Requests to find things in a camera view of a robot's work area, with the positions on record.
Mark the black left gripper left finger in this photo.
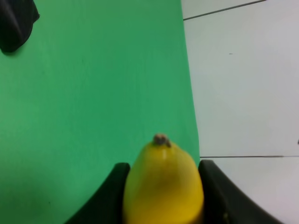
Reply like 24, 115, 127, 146
66, 162, 130, 224

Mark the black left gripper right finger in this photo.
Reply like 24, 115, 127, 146
198, 160, 281, 224

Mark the yellow banana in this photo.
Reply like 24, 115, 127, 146
122, 134, 204, 224

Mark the green table cloth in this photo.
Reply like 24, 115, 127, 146
0, 0, 199, 224

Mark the black glasses case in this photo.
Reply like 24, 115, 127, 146
0, 0, 40, 54

